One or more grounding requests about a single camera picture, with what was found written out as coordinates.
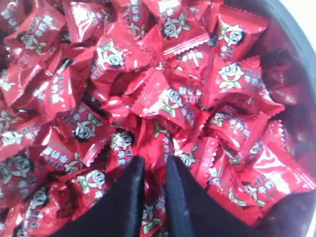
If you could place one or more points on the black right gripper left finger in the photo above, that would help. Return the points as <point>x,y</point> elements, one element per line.
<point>118,213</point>

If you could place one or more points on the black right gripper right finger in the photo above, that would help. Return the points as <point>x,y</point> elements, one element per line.
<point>191,212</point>

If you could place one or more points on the red wrapped candy pile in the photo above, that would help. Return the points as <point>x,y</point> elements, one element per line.
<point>86,85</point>

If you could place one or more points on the steel bowl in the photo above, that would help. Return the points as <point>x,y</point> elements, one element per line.
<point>289,64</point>

